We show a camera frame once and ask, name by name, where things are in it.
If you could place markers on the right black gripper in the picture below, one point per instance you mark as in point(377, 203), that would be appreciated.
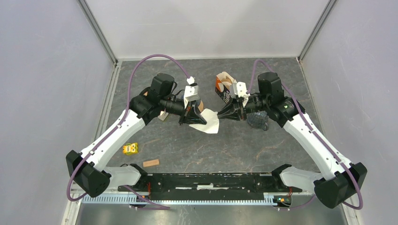
point(233, 110)

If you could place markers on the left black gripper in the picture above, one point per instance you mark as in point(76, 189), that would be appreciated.
point(191, 114)

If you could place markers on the white paper coffee filter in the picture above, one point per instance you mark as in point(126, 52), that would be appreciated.
point(212, 126)

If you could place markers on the orange coffee filter box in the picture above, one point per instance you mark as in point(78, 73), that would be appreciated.
point(223, 85)

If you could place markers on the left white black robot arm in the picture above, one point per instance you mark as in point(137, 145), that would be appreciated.
point(88, 168)

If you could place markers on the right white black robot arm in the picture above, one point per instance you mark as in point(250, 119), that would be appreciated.
point(338, 178)

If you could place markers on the clear glass pitcher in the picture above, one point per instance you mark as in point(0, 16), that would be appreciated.
point(258, 120)

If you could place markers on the colourful toy block pile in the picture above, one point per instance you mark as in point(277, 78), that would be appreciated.
point(163, 115)

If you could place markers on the flat wooden block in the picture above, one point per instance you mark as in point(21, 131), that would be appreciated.
point(150, 163)

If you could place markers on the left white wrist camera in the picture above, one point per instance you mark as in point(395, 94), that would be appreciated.
point(191, 91)

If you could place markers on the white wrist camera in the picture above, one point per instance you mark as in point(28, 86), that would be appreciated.
point(191, 91)
point(239, 90)

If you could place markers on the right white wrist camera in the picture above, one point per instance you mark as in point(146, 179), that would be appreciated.
point(239, 90)

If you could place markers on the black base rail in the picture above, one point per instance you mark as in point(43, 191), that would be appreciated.
point(210, 186)

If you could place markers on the grey slotted cable duct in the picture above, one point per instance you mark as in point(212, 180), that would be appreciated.
point(132, 199)

